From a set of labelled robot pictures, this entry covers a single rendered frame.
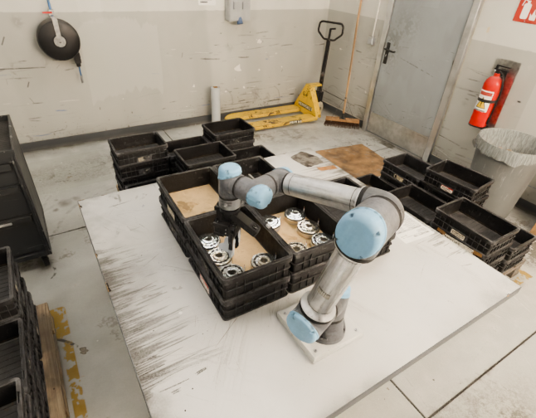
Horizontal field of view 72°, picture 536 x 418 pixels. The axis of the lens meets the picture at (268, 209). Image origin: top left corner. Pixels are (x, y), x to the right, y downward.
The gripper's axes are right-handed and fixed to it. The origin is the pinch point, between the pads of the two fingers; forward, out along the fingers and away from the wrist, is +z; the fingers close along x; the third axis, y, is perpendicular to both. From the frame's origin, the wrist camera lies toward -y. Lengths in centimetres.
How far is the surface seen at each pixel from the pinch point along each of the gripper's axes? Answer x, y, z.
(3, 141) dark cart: -58, 167, 9
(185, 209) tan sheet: -34, 37, 12
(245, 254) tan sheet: -12.0, -0.2, 11.8
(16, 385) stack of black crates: 52, 61, 35
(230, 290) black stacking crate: 12.5, -2.5, 7.8
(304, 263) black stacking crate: -10.9, -25.2, 8.5
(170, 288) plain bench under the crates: 4.2, 27.0, 24.8
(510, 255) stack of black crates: -122, -151, 63
